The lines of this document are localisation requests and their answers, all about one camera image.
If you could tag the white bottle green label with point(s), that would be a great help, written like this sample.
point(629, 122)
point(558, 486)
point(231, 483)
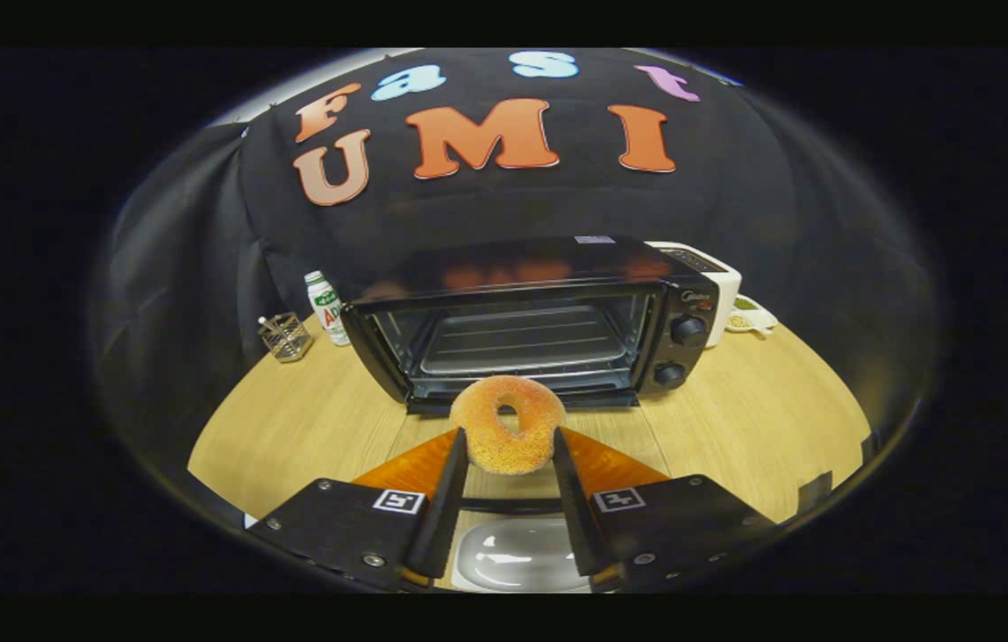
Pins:
point(325, 312)

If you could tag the white ceramic plate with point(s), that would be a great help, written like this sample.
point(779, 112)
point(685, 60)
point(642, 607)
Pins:
point(512, 557)

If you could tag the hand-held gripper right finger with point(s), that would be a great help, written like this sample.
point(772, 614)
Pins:
point(577, 517)

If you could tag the black toaster oven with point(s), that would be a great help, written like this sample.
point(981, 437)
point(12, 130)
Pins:
point(557, 267)

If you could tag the small white dish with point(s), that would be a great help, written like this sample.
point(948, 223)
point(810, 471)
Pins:
point(749, 316)

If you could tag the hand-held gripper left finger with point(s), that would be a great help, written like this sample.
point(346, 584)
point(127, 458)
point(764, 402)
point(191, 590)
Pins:
point(443, 517)

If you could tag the white bread toaster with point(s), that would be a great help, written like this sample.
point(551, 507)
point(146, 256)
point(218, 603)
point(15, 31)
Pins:
point(726, 285)

